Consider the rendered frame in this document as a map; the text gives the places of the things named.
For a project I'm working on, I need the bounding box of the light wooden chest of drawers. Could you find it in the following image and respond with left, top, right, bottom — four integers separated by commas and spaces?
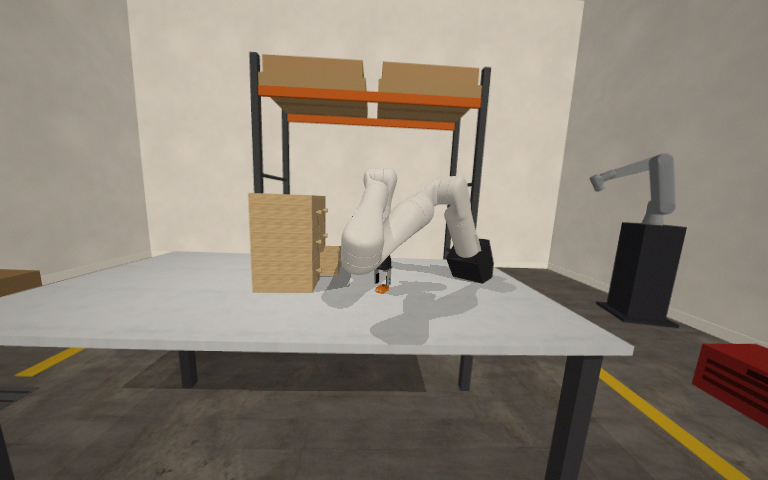
248, 193, 326, 293

